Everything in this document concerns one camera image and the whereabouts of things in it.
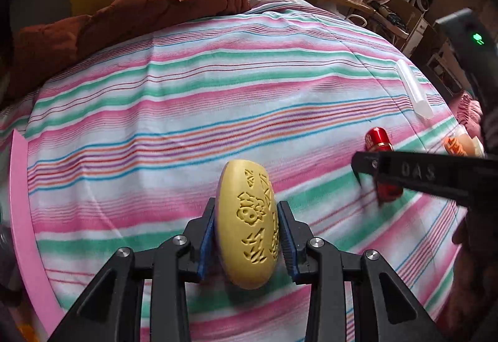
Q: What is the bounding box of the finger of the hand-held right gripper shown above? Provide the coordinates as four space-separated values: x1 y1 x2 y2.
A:
351 150 483 209

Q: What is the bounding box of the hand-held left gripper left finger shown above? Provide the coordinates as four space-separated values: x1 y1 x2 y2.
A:
47 197 216 342

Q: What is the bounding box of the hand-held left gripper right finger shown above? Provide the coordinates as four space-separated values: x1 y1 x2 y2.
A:
276 201 448 342

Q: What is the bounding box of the red metallic cylinder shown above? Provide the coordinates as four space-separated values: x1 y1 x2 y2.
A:
364 127 405 204

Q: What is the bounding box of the yellow engraved oval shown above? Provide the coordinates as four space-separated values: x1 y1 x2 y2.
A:
215 160 281 290

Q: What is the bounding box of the pink shallow tray box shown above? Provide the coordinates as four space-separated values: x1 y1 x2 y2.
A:
10 131 65 329

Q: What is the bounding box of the person's right hand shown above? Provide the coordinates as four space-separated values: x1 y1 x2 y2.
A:
451 206 498 273

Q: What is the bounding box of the pink cloth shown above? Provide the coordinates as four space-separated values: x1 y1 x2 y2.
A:
451 91 485 140

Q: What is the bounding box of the orange lattice toy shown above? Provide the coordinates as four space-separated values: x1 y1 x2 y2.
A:
444 132 485 158

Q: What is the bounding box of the clear plastic tube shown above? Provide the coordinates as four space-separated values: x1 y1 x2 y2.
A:
396 59 434 120

